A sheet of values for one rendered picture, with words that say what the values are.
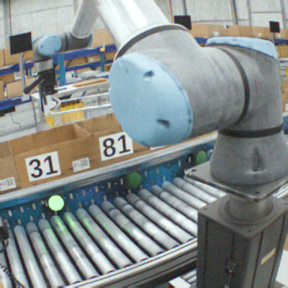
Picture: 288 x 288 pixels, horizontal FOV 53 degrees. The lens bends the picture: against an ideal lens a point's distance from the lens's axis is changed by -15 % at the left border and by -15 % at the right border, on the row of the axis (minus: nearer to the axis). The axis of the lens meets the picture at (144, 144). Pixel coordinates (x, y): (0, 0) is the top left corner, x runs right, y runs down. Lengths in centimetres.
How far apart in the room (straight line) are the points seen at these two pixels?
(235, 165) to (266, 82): 17
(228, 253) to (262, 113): 31
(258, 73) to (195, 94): 16
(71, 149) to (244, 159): 99
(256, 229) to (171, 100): 35
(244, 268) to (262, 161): 25
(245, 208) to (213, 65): 32
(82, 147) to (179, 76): 106
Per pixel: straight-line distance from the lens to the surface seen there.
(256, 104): 57
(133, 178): 153
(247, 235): 65
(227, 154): 62
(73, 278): 108
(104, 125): 181
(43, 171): 145
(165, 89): 44
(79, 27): 125
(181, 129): 47
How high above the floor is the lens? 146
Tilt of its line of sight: 19 degrees down
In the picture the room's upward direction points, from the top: 6 degrees counter-clockwise
